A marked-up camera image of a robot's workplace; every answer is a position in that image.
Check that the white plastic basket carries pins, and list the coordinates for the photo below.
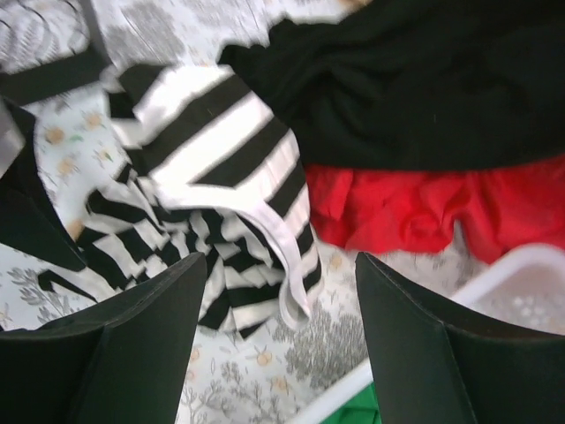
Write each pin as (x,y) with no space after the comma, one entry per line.
(524,287)

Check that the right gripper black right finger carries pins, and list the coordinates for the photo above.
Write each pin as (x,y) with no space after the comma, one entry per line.
(435,361)

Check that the black white striped tank top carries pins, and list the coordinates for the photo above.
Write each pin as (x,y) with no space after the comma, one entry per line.
(209,169)

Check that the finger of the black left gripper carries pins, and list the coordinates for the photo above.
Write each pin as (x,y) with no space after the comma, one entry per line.
(29,222)

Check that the green shirt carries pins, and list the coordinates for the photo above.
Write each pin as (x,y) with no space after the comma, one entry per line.
(363,408)

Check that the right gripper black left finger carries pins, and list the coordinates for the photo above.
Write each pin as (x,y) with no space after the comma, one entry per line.
(120,361)

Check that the floral tablecloth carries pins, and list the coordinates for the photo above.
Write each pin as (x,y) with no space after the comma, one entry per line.
(270,376)

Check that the red tank top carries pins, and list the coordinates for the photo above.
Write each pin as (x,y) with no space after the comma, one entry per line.
(380,211)

